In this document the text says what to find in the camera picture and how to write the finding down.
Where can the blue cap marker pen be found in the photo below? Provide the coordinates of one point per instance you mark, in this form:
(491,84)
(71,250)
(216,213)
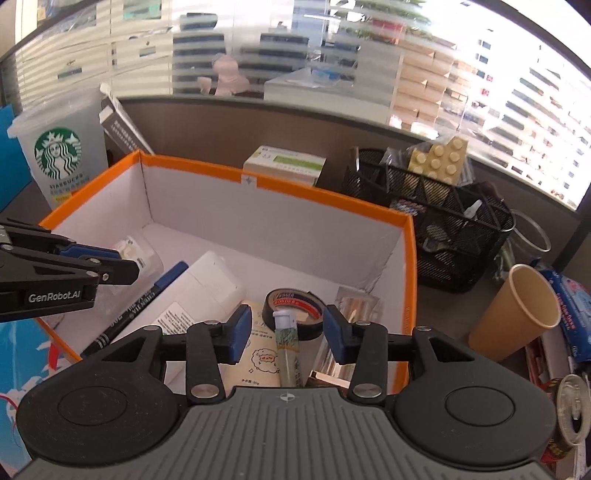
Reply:
(134,310)

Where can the red drink can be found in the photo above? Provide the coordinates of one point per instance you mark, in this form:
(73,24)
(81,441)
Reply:
(571,399)

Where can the orange cardboard box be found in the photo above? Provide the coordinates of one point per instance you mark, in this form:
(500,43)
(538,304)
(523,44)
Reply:
(270,232)

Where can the blue tissue pack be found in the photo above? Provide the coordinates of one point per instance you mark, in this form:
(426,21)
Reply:
(574,302)

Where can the black white carton box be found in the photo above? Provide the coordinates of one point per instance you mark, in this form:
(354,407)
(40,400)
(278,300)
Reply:
(118,126)

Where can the black tape roll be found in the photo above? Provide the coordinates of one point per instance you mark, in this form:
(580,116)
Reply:
(299,301)

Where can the green white medicine box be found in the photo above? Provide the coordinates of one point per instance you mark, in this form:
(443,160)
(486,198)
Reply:
(288,165)

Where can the beige building brick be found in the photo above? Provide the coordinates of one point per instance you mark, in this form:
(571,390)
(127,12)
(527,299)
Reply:
(440,161)

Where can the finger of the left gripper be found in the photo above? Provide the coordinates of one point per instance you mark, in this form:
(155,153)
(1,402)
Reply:
(99,267)
(37,238)

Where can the cream cosmetic tube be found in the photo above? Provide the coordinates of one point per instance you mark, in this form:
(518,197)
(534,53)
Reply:
(257,367)

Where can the clear glass jar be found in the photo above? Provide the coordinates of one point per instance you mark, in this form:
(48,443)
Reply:
(529,236)

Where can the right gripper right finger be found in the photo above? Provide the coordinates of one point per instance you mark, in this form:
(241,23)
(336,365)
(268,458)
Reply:
(370,347)

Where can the black mesh organizer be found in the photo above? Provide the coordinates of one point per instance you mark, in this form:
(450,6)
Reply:
(458,230)

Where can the brown paper cup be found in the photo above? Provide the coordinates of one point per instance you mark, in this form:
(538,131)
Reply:
(525,308)

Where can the white plastic device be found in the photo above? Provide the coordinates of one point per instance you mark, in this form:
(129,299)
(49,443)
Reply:
(207,290)

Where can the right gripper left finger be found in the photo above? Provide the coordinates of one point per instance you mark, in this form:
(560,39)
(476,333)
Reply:
(203,347)

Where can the Starbucks plastic cup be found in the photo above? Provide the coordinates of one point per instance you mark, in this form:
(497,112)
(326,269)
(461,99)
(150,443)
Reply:
(63,142)

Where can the blue paper bag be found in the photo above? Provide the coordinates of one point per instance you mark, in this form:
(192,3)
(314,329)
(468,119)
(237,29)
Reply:
(14,170)

